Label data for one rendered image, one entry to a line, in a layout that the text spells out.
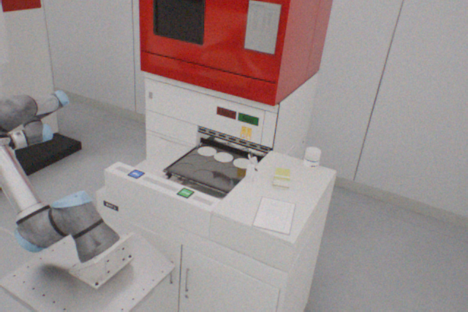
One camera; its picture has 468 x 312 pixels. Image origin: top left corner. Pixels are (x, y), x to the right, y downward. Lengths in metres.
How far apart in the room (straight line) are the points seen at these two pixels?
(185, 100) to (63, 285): 1.15
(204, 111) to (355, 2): 1.60
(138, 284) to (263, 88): 1.03
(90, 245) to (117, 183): 0.44
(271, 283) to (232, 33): 1.12
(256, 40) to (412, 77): 1.72
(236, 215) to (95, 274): 0.55
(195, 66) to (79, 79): 3.07
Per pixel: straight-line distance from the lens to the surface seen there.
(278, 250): 1.61
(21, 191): 1.63
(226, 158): 2.15
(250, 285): 1.78
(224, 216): 1.64
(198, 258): 1.84
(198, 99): 2.25
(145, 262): 1.65
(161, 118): 2.44
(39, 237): 1.61
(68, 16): 4.96
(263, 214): 1.66
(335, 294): 2.82
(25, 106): 1.67
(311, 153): 1.98
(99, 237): 1.55
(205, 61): 2.11
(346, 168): 3.75
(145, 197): 1.84
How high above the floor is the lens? 1.96
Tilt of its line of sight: 27 degrees down
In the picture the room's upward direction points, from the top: 5 degrees clockwise
